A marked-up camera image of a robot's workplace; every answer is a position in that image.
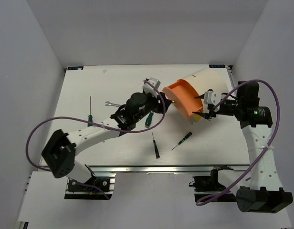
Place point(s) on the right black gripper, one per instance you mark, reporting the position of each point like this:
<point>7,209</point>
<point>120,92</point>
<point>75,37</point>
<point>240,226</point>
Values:
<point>204,115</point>

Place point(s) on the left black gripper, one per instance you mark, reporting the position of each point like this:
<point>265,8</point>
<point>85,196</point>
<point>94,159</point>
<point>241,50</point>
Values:
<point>158,107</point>

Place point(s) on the yellow drawer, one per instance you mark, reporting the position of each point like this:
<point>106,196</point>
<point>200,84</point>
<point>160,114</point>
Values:
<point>194,118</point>

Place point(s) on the orange top drawer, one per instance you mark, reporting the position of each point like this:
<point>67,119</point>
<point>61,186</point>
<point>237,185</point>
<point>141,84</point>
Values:
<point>182,94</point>

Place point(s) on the large green-handled screwdriver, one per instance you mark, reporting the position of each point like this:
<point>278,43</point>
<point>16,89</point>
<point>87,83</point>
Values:
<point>149,120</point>

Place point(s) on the small precision screwdriver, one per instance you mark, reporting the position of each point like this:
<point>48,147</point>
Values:
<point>183,139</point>
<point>155,148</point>

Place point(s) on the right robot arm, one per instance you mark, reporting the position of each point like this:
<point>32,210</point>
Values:
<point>259,188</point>

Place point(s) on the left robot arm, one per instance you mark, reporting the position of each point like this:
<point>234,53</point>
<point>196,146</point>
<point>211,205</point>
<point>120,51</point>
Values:
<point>61,149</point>

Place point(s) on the blue label sticker right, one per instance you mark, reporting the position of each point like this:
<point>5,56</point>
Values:
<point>217,66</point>

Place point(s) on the blue label sticker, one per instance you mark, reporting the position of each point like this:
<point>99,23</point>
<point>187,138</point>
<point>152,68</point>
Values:
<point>217,66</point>
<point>75,68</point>

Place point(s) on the silver combination wrench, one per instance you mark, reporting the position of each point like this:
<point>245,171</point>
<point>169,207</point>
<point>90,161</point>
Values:
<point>107,103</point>

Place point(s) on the long thin green screwdriver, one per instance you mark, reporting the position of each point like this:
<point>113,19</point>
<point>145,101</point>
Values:
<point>90,117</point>

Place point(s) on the blue label sticker left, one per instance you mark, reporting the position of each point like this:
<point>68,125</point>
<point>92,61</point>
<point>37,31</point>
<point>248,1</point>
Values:
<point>75,68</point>

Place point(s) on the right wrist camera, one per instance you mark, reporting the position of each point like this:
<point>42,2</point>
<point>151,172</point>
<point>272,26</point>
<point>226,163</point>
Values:
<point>211,98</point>

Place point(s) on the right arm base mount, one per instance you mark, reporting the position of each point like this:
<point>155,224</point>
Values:
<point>205,185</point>

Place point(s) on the aluminium table rail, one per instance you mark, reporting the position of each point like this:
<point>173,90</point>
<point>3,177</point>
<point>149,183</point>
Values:
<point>163,169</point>

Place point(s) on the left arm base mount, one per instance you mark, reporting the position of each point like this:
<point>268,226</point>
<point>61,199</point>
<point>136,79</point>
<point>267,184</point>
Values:
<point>100,189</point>

